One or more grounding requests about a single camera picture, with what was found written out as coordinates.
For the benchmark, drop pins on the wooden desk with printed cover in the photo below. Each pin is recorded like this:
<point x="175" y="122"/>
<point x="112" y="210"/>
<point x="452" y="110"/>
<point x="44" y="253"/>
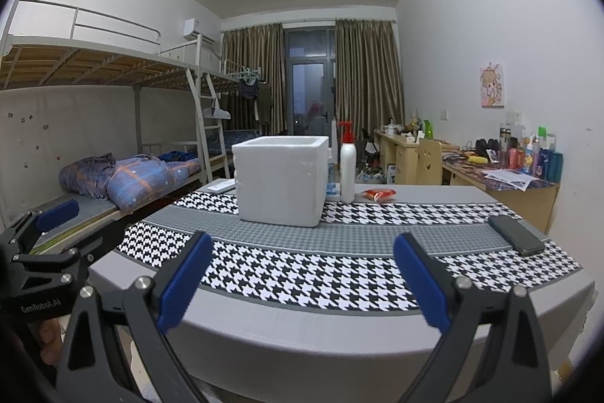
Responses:
<point x="524" y="202"/>

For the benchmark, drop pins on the purple plaid cloth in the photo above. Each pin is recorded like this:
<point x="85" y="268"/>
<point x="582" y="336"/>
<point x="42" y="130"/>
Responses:
<point x="89" y="171"/>

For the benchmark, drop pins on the black folding chair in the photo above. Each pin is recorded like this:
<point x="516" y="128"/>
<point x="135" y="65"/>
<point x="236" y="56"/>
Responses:
<point x="370" y="145"/>

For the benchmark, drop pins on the black headphones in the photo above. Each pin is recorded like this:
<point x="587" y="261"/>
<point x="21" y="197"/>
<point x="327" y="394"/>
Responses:
<point x="486" y="146"/>

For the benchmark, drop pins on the white foam lid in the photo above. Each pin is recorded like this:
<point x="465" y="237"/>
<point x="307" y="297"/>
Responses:
<point x="222" y="186"/>

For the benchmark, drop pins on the white metal bunk bed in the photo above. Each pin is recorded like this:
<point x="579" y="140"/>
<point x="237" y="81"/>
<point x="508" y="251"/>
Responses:
<point x="94" y="68"/>
<point x="226" y="77"/>

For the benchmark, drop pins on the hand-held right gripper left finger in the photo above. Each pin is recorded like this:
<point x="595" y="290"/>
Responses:
<point x="184" y="280"/>

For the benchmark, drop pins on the white pump bottle red cap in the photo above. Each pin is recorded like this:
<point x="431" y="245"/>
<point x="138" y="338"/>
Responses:
<point x="348" y="171"/>

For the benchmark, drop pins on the white air conditioner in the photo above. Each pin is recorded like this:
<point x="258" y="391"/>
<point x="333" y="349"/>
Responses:
<point x="196" y="30"/>

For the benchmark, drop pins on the wooden chair with smiley cutout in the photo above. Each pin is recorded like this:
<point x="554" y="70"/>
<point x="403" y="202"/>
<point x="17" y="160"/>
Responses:
<point x="428" y="164"/>

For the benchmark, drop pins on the dark blue cloth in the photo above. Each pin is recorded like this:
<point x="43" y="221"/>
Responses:
<point x="177" y="156"/>

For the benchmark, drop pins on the row of toiletry bottles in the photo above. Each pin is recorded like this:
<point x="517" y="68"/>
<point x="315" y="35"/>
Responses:
<point x="538" y="160"/>

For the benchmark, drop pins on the hanging dark blue garment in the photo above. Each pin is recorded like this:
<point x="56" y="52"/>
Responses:
<point x="248" y="87"/>

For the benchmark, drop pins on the cartoon wall poster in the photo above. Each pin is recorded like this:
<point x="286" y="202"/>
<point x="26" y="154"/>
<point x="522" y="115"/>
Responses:
<point x="492" y="85"/>

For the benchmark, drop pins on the red snack packet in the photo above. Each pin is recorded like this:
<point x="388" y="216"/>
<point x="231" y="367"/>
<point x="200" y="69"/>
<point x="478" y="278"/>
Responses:
<point x="379" y="194"/>

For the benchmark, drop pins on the brown curtain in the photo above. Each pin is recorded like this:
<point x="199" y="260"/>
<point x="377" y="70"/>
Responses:
<point x="370" y="77"/>
<point x="255" y="53"/>

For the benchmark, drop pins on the glass balcony door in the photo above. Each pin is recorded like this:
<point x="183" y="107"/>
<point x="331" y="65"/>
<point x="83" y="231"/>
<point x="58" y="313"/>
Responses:
<point x="309" y="77"/>

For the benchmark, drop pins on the printed papers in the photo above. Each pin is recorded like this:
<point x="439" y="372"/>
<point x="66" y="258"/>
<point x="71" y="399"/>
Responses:
<point x="509" y="178"/>

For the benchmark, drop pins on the blue plaid quilt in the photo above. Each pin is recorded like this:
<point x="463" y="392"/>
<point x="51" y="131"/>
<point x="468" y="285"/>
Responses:
<point x="151" y="178"/>

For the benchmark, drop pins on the white foam box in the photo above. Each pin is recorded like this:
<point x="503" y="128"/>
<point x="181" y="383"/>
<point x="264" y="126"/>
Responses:
<point x="278" y="181"/>

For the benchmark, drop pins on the hanging dark coat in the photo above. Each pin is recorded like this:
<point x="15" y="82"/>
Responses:
<point x="265" y="108"/>

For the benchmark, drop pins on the white wall socket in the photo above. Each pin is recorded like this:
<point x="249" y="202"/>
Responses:
<point x="513" y="116"/>

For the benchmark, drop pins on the houndstooth tablecloth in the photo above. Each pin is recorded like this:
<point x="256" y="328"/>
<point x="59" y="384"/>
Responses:
<point x="292" y="275"/>

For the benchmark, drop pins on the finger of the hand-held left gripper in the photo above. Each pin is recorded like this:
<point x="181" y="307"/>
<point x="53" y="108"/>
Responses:
<point x="56" y="214"/>
<point x="96" y="242"/>

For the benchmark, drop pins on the person's left hand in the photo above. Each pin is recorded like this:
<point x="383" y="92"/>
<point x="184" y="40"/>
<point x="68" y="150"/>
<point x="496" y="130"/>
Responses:
<point x="49" y="332"/>

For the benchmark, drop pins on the yellow desk item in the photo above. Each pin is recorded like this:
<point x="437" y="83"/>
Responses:
<point x="476" y="159"/>

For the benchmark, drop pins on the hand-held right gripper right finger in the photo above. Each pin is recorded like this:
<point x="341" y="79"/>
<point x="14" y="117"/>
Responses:
<point x="422" y="285"/>

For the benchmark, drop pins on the white pot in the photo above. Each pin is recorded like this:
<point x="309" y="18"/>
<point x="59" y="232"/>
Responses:
<point x="392" y="128"/>

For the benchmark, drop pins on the plain wooden desk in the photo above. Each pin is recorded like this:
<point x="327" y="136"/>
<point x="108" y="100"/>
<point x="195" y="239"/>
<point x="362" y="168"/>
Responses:
<point x="401" y="157"/>

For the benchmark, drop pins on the black smartphone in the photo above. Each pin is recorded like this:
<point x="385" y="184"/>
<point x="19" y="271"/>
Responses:
<point x="516" y="235"/>

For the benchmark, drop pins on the blue and white carton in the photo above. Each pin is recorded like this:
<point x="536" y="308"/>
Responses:
<point x="391" y="174"/>

